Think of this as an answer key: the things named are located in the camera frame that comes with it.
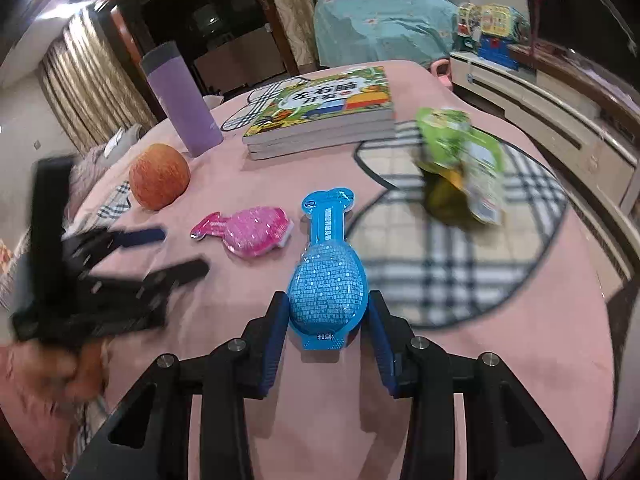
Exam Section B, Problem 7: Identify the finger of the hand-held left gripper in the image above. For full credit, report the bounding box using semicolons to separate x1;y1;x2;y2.
107;226;167;252
140;258;210;292

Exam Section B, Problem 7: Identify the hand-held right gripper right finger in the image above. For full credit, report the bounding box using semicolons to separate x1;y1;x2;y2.
367;292;586;480

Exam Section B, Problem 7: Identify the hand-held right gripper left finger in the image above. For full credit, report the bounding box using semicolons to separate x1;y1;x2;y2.
67;291;292;480

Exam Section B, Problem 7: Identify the blue bone-shaped packet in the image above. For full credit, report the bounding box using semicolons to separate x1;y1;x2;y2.
286;186;372;352

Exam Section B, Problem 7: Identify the pink fish-shaped packet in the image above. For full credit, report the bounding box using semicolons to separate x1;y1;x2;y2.
190;206;294;259

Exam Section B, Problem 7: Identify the person's left hand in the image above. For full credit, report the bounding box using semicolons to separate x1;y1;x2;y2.
20;335;110;402

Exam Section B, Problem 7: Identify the plaid place mat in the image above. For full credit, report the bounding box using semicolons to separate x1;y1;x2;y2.
345;120;571;328
220;77;307;133
94;181;134;222

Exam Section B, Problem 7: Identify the pink tablecloth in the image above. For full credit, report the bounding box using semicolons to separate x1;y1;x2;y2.
0;60;617;480

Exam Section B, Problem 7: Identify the red apple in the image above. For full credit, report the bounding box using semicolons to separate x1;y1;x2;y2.
128;143;192;211

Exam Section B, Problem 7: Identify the purple insulated bottle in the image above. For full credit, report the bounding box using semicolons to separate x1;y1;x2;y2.
140;41;224;157

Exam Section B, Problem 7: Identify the beige patterned curtain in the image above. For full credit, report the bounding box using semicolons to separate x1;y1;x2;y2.
40;10;161;156
255;0;351;73

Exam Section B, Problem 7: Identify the white-edged book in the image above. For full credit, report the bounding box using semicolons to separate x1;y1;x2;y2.
246;127;397;161
243;117;397;152

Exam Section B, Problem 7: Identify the green spout pouch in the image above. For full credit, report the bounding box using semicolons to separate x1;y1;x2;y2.
415;106;506;226

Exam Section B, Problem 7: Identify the colourful children's book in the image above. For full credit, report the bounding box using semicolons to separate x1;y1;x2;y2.
242;66;396;142

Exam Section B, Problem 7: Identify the pink kettlebell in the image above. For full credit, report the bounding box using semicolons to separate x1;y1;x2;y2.
431;58;454;91

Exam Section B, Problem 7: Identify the white television cabinet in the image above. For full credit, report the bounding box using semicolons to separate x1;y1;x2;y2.
447;40;640;233

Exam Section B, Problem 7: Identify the teal cloth cover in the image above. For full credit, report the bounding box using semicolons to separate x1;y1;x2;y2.
314;0;463;68

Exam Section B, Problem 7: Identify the toy cash register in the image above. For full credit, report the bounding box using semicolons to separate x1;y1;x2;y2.
452;2;531;71

